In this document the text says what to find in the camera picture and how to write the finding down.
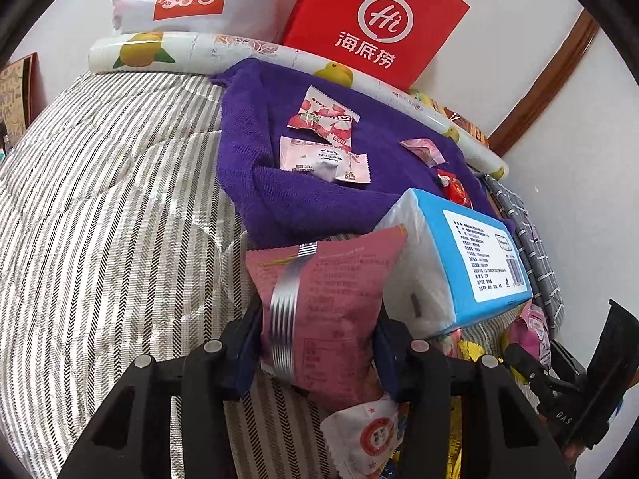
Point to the brown wooden door frame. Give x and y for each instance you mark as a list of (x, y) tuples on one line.
[(549, 75)]

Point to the red snack packet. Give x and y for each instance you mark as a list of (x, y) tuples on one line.
[(454, 187)]

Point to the purple towel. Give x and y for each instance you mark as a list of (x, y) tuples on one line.
[(259, 124)]

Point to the small magenta candy wrapper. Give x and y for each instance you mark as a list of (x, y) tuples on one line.
[(424, 149)]

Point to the yellow chip bag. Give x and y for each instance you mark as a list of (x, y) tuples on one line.
[(422, 96)]

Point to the red paper bag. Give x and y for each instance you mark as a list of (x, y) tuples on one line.
[(374, 25)]

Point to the grey checked cloth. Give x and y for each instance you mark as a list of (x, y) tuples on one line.
[(536, 259)]

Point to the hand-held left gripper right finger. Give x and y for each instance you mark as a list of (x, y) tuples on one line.
[(387, 359)]

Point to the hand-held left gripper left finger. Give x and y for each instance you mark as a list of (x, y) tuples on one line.
[(244, 359)]

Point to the yellow triangular snack bag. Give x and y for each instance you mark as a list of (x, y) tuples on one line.
[(459, 451)]

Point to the blue tissue pack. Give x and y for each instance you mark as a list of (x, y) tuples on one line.
[(474, 249)]

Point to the pale pink snack packet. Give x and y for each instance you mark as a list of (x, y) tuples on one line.
[(534, 329)]

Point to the lemon print wallpaper roll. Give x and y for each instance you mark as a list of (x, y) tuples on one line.
[(199, 50)]

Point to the white lychee print packet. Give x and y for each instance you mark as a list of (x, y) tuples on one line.
[(324, 114)]

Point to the dusty pink snack packet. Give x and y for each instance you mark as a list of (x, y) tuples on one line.
[(334, 299)]

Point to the pink white snack packet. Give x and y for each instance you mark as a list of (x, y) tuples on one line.
[(319, 159)]

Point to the patterned book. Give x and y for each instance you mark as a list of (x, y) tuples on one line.
[(17, 90)]

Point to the orange chip bag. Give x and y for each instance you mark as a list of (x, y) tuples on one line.
[(464, 122)]

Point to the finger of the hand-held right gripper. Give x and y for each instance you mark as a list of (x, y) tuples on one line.
[(534, 376)]

